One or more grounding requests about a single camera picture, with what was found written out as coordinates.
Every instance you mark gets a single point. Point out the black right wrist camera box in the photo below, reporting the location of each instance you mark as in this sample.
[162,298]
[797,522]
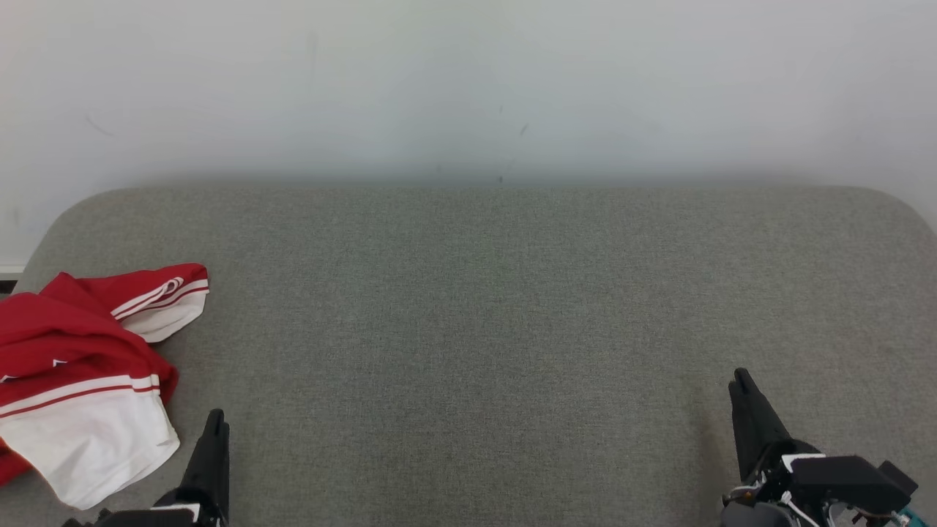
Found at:
[842,476]

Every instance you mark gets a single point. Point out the grey fabric sofa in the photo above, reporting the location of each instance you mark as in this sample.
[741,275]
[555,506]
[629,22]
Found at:
[468,329]

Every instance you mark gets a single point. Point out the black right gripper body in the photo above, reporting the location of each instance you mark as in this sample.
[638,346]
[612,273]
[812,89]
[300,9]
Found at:
[772,468]

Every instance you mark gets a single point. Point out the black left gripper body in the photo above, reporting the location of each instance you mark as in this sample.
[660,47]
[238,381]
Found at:
[161,517]

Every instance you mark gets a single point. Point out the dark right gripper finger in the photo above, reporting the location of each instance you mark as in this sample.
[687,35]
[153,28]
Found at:
[765,421]
[745,439]

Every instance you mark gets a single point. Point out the wall skirting board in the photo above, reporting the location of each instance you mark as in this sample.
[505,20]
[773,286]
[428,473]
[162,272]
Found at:
[7,269]

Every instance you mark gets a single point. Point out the red white printed jersey shirt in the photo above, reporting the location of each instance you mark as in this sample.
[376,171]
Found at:
[66,329]

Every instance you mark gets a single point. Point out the teal right camera plug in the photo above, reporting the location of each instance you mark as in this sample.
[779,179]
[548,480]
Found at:
[909,517]

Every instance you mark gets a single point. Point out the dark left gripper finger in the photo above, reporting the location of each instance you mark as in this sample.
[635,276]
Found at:
[201,468]
[222,476]

